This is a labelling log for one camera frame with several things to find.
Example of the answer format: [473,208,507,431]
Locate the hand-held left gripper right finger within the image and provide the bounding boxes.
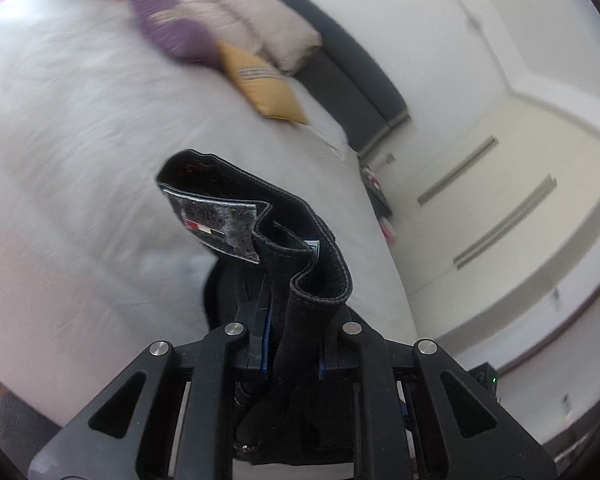
[317,320,558,480]

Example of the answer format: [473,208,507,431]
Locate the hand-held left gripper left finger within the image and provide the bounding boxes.
[27,280,276,480]

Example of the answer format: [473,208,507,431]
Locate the black pants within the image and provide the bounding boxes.
[155,149,416,466]

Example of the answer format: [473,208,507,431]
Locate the black device with green light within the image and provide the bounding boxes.
[467,362,501,401]

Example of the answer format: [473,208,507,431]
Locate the dark grey nightstand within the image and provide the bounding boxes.
[360,162,396,221]

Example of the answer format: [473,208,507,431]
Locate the yellow cushion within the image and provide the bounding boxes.
[216,42,310,125]

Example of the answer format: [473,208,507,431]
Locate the bed with white sheet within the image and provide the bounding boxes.
[0,0,418,426]

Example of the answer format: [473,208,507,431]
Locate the white wardrobe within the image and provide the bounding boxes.
[395,80,600,321]

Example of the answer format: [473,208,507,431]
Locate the grey padded headboard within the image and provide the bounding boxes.
[227,0,411,157]

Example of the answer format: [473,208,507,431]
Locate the person's grey clothing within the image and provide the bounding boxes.
[0,392,61,466]

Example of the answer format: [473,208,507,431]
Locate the purple cushion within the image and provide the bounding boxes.
[129,0,221,61]

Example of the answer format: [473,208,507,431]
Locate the beige pillow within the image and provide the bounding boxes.
[170,0,323,76]

